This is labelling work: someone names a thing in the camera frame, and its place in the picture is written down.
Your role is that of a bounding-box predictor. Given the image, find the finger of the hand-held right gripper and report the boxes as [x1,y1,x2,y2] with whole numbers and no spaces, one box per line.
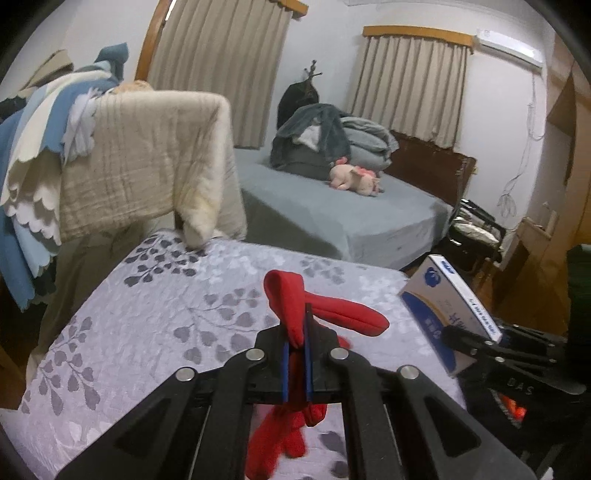
[496,322,570,352]
[441,325,557,370]

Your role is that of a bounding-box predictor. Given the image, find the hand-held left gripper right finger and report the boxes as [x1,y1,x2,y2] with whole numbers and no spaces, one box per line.
[305,302,539,480]

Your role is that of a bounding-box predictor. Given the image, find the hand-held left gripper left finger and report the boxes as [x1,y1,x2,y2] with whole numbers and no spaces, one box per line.
[55,329,290,480]

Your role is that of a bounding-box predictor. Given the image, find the red cloth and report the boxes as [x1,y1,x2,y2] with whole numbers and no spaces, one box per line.
[245,270,389,480]

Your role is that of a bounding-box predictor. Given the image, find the white and blue box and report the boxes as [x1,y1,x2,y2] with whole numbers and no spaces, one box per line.
[401,254,504,379]

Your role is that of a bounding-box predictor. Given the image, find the light wooden dresser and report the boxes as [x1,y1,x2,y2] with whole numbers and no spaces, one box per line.
[489,215,575,333]

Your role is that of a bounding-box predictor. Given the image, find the white cushion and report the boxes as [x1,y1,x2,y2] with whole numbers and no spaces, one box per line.
[455,222,502,245]

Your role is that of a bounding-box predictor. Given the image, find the leaf print grey quilt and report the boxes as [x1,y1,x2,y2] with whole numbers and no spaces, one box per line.
[9,231,467,480]

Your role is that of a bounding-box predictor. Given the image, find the bed with grey sheet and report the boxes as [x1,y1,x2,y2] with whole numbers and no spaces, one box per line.
[233,147,455,271]

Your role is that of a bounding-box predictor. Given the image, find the dark wooden headboard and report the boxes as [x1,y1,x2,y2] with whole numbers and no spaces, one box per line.
[390,130,477,208]

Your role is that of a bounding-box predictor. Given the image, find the pink plush pig toy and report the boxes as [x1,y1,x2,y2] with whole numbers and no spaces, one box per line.
[329,157,382,195]

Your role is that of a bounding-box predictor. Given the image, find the brown wooden wardrobe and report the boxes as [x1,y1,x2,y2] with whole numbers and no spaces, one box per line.
[545,34,591,252]

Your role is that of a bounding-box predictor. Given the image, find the khaki cloth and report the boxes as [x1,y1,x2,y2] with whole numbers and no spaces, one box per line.
[39,222,155,344]

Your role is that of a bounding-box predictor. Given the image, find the folded light grey duvets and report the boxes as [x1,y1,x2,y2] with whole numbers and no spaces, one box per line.
[339,115,400,174]

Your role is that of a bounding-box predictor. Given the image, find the dark grey fleece blanket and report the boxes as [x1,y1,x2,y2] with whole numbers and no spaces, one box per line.
[270,104,352,178]

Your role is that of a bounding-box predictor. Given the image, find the cream quilted blanket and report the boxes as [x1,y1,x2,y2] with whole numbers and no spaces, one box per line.
[60,90,247,252]

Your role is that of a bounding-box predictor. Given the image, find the narrow beige curtain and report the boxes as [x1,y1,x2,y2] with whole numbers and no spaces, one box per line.
[348,34,472,151]

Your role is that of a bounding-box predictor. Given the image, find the dark jacket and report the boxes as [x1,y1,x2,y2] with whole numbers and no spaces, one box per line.
[278,83,320,132]

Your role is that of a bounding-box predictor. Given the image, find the blue scalloped cloth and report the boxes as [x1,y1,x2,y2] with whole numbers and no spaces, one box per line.
[0,83,63,311]

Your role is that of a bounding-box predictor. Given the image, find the white air conditioner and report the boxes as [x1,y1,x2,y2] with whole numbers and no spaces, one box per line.
[475,28,544,70]

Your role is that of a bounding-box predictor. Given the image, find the wooden coat rack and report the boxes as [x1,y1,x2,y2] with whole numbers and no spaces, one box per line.
[302,59,321,93]

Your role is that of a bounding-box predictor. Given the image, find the wide beige curtain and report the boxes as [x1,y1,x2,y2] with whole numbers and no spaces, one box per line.
[148,0,294,149]

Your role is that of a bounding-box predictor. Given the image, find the short wooden curtain pelmet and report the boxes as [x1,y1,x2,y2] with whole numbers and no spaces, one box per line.
[362,25,476,49]

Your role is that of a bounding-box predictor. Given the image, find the white scalloped cloth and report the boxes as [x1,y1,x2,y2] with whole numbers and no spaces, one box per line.
[0,74,109,246]

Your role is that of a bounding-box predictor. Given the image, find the peach cloth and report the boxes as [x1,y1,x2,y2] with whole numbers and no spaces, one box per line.
[111,80,153,96]

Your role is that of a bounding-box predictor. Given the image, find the slate blue cloth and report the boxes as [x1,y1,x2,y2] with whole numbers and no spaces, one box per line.
[90,43,130,93]

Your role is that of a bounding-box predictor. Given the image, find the long wooden curtain pelmet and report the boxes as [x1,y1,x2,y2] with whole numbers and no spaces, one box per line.
[252,0,309,19]

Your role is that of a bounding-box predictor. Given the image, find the dark clothing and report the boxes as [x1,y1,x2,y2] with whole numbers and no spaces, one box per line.
[0,96,29,124]

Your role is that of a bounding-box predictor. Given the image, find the hanging wall cables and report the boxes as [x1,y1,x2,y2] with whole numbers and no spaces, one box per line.
[496,78,541,217]

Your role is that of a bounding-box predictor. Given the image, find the wooden window frame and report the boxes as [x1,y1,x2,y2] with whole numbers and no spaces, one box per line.
[135,0,174,81]

